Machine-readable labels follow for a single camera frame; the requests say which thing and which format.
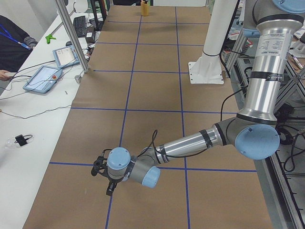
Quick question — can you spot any green clamp tool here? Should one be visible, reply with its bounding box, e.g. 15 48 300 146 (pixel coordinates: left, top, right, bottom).
45 34 56 44

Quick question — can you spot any aluminium frame post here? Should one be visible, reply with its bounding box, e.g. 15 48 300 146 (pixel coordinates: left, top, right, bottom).
55 0 89 73

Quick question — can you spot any person in black top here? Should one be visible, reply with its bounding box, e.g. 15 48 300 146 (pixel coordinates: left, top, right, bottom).
0 15 38 81

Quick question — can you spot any blue teach pendant near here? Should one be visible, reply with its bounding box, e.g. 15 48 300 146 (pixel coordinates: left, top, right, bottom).
23 65 63 94

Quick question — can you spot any black keyboard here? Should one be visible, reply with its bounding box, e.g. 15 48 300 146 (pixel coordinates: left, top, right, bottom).
73 16 87 38

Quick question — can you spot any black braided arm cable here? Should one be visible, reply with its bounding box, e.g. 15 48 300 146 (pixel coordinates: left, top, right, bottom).
147 55 257 160

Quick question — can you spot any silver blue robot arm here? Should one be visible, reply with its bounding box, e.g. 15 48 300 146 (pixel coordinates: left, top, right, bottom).
91 0 305 196

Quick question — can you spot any wooden yellow cup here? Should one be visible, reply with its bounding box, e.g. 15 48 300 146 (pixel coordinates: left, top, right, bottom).
141 1 150 16

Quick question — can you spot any blue teach pendant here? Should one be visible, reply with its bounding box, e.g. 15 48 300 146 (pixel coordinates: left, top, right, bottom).
52 45 80 68
23 65 63 94

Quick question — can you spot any blue teach pendant far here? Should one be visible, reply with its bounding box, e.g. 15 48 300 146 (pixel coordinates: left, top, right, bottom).
52 45 80 68

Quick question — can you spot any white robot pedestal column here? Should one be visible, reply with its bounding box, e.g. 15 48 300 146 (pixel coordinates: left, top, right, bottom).
188 0 238 84

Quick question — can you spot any small black adapter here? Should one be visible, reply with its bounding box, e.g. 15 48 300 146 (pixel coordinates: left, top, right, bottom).
15 135 33 146

